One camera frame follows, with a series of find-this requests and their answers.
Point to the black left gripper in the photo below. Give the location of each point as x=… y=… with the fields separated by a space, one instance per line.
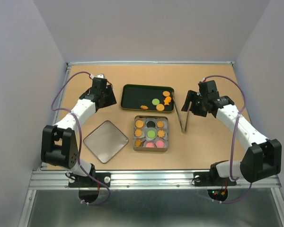
x=111 y=100

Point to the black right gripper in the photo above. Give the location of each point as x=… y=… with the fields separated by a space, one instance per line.
x=192 y=96

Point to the metal tongs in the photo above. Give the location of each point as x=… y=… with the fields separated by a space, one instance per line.
x=183 y=125

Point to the tin lid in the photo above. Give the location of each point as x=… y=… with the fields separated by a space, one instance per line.
x=105 y=141

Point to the orange flower cookie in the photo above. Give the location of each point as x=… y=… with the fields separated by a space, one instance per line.
x=161 y=133

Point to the black round cookie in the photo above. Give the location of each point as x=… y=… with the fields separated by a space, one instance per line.
x=151 y=124

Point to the green round cookie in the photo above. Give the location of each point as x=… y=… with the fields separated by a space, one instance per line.
x=155 y=102
x=151 y=134

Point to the pink round cookie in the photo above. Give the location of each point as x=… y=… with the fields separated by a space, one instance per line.
x=150 y=145
x=160 y=144

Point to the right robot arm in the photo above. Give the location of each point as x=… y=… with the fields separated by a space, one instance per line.
x=262 y=158

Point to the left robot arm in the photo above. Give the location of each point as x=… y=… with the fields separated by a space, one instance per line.
x=62 y=142

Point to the small tan round cookie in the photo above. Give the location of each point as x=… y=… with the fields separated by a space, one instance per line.
x=166 y=93

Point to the black cookie tray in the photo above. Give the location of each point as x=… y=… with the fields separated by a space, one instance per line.
x=133 y=96

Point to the orange dotted cookie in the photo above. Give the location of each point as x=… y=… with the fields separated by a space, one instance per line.
x=160 y=107

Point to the orange leaf cookie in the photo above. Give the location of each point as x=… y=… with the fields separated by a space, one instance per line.
x=144 y=107

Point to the square cookie tin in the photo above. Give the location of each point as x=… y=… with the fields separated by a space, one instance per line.
x=150 y=149

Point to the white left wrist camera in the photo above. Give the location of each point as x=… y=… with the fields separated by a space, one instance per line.
x=101 y=76

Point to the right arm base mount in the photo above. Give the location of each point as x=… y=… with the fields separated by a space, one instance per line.
x=206 y=178

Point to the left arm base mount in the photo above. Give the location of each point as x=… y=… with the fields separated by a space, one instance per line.
x=76 y=181

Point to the aluminium front rail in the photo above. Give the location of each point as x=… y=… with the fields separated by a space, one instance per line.
x=121 y=180

